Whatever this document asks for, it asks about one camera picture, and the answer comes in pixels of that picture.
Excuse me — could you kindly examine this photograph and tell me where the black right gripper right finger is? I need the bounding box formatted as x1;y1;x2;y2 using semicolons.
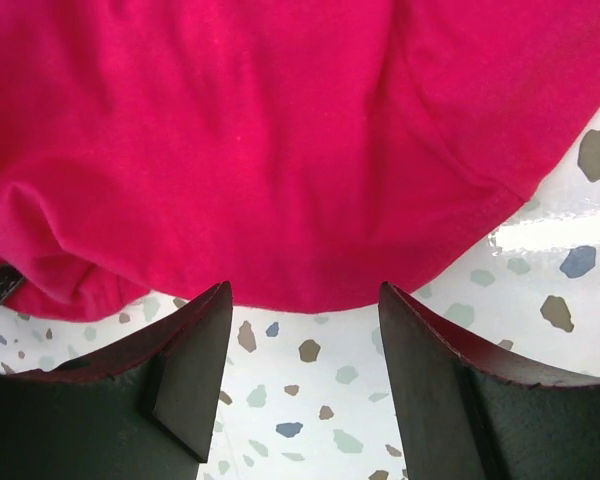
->
378;283;600;479

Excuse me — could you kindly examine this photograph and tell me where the magenta pink t-shirt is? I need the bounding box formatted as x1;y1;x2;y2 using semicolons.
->
0;1;600;321

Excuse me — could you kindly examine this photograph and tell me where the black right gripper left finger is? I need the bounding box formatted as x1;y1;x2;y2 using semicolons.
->
0;282;232;479

